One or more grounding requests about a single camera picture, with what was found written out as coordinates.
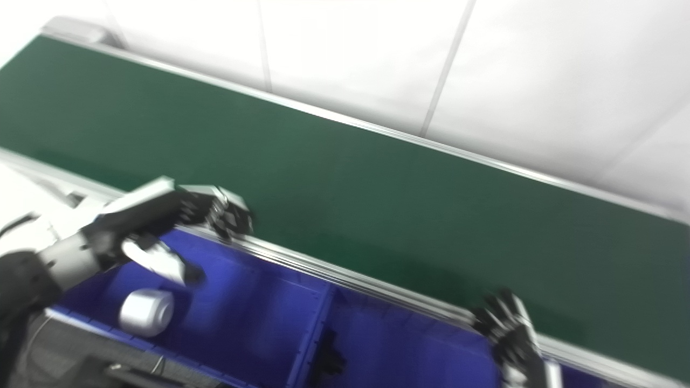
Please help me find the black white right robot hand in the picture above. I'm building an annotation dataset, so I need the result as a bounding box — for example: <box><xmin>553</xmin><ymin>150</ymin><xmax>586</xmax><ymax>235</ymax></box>
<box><xmin>471</xmin><ymin>289</ymin><xmax>562</xmax><ymax>388</ymax></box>

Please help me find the green conveyor belt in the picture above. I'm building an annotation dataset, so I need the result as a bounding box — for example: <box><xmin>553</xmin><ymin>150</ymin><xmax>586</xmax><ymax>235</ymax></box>
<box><xmin>0</xmin><ymin>35</ymin><xmax>690</xmax><ymax>381</ymax></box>
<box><xmin>0</xmin><ymin>16</ymin><xmax>690</xmax><ymax>388</ymax></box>

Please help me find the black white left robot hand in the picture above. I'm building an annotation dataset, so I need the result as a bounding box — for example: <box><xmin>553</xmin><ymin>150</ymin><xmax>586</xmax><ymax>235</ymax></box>
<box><xmin>81</xmin><ymin>176</ymin><xmax>255</xmax><ymax>287</ymax></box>

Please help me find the blue plastic bin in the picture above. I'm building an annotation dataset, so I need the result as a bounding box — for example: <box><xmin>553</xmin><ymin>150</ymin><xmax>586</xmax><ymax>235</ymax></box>
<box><xmin>50</xmin><ymin>229</ymin><xmax>336</xmax><ymax>388</ymax></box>
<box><xmin>286</xmin><ymin>286</ymin><xmax>612</xmax><ymax>388</ymax></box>

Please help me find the black plastic part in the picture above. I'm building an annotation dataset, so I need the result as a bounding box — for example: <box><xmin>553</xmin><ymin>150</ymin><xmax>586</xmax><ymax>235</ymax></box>
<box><xmin>317</xmin><ymin>329</ymin><xmax>347</xmax><ymax>379</ymax></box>

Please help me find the white cylindrical part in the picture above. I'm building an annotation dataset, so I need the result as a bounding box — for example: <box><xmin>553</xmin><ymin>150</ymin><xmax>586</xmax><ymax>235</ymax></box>
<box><xmin>118</xmin><ymin>289</ymin><xmax>176</xmax><ymax>338</ymax></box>

